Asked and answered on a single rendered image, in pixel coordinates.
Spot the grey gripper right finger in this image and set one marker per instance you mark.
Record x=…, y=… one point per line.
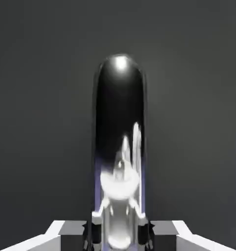
x=165, y=235

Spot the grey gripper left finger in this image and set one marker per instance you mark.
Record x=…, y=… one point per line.
x=71, y=235

